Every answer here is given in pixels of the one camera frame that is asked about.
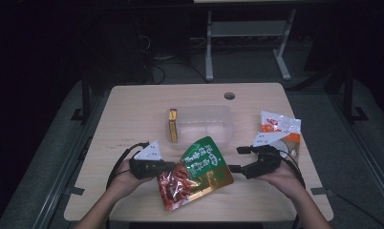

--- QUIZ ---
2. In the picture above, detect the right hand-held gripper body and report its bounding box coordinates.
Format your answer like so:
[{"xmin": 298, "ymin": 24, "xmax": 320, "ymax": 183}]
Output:
[{"xmin": 244, "ymin": 131, "xmax": 292, "ymax": 180}]

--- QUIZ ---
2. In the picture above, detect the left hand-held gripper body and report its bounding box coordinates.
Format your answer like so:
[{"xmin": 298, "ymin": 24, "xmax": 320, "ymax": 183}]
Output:
[{"xmin": 128, "ymin": 139, "xmax": 166, "ymax": 180}]

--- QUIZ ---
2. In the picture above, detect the large red green snack bag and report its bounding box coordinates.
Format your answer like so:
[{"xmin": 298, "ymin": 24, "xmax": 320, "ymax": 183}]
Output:
[{"xmin": 157, "ymin": 135, "xmax": 235, "ymax": 213}]

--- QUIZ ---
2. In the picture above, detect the small gold brown snack packet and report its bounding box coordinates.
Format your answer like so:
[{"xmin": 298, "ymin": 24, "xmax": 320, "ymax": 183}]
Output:
[{"xmin": 168, "ymin": 108, "xmax": 180, "ymax": 144}]

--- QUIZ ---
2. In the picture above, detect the white orange snack bag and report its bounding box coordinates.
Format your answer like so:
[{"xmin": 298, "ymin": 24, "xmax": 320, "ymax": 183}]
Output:
[{"xmin": 256, "ymin": 110, "xmax": 303, "ymax": 160}]

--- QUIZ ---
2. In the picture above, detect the clear plastic container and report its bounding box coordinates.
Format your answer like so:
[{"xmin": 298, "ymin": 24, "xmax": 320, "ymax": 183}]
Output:
[{"xmin": 164, "ymin": 104, "xmax": 235, "ymax": 151}]

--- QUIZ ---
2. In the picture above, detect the person's left hand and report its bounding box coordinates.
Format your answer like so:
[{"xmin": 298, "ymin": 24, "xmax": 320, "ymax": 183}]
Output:
[{"xmin": 108, "ymin": 158, "xmax": 154, "ymax": 196}]

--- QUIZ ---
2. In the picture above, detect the person's right hand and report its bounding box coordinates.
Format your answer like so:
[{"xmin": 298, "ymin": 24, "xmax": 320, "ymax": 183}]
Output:
[{"xmin": 256, "ymin": 159, "xmax": 306, "ymax": 202}]

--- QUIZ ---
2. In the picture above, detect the black metal stand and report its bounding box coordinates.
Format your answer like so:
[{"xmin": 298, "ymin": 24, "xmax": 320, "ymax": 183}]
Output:
[
  {"xmin": 70, "ymin": 71, "xmax": 93, "ymax": 123},
  {"xmin": 342, "ymin": 65, "xmax": 370, "ymax": 123}
]

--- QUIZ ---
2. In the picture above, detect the grey metal stand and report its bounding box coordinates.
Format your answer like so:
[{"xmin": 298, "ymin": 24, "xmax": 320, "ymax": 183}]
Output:
[{"xmin": 204, "ymin": 9, "xmax": 297, "ymax": 82}]

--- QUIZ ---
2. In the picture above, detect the left hand-held gripper black cable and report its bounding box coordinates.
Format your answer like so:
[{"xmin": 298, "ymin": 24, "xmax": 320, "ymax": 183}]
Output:
[{"xmin": 105, "ymin": 141, "xmax": 151, "ymax": 190}]

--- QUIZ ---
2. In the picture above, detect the hand-held gripper black cable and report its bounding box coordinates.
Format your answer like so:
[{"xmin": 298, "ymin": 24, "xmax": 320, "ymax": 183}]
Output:
[
  {"xmin": 277, "ymin": 148, "xmax": 307, "ymax": 192},
  {"xmin": 105, "ymin": 141, "xmax": 151, "ymax": 190}
]

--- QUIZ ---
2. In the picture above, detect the right hand-held gripper black cable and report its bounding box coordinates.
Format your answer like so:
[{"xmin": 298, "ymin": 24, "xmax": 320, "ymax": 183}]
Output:
[{"xmin": 277, "ymin": 148, "xmax": 307, "ymax": 192}]

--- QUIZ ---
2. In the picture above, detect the grey table bracket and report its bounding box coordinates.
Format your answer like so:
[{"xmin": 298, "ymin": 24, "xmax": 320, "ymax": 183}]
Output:
[
  {"xmin": 64, "ymin": 186, "xmax": 85, "ymax": 197},
  {"xmin": 310, "ymin": 187, "xmax": 334, "ymax": 197}
]

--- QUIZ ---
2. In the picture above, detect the black floor cable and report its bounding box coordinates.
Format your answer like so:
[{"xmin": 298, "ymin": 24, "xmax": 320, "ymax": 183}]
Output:
[{"xmin": 148, "ymin": 61, "xmax": 210, "ymax": 84}]

